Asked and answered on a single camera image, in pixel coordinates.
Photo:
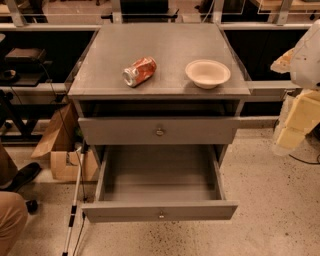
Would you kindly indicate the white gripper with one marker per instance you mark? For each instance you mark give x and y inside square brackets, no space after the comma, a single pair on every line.
[307,63]

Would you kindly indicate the grey drawer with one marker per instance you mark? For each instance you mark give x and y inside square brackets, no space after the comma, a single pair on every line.
[158,130]
[159,183]

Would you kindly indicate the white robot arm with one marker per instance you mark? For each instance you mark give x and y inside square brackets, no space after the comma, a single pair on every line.
[303,61]

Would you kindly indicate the grey top drawer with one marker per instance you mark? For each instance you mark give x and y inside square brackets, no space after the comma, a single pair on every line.
[158,130]

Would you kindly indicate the grey drawer cabinet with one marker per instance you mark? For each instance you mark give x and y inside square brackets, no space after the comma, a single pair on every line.
[99,89]

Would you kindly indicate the white paper bowl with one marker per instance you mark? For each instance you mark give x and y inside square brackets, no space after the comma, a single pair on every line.
[207,74]

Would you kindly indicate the crushed orange soda can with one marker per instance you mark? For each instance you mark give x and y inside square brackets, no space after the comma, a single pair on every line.
[140,71]

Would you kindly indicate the white and black pole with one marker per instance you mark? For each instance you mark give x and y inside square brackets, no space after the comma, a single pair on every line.
[80,155]

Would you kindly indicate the brown cardboard box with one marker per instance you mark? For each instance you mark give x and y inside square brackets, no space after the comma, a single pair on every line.
[59,143]

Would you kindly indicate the black shoe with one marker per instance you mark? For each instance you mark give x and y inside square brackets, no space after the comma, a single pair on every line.
[24,176]

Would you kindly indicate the black equipment on left shelf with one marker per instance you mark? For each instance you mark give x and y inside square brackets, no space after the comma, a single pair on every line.
[24,67]

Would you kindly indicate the person's tan trouser leg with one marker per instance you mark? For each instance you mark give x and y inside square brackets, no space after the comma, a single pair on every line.
[13,218]

